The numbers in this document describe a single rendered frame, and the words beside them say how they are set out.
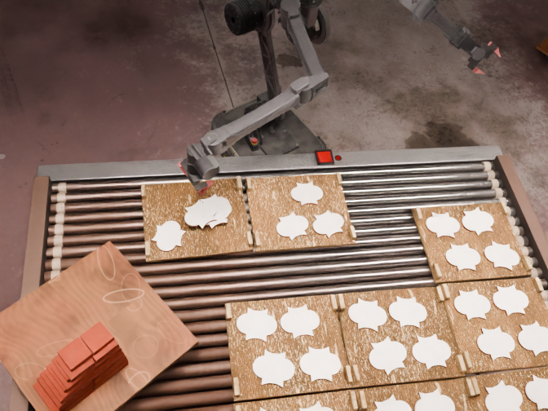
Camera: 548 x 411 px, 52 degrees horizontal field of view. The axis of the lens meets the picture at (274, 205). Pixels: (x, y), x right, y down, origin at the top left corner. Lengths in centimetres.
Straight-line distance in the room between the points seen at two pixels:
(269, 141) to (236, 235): 127
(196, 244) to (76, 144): 173
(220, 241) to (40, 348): 74
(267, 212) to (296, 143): 119
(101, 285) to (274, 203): 77
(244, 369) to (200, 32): 300
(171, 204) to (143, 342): 62
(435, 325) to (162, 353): 100
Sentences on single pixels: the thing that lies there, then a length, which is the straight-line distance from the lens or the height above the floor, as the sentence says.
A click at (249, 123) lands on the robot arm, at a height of 140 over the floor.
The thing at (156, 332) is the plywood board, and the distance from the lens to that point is 194.
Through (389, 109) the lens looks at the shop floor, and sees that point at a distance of 414.
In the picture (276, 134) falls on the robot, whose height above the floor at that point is 26.
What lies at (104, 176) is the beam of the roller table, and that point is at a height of 92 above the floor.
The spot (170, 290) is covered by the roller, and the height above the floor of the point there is 92.
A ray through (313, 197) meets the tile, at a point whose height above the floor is 95.
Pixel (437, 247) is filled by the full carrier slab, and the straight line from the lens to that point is 238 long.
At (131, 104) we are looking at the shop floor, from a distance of 393.
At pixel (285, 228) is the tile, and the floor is 95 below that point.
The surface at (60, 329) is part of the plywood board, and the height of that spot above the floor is 104.
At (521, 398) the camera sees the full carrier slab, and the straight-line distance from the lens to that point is 225.
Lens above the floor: 285
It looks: 56 degrees down
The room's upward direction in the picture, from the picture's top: 11 degrees clockwise
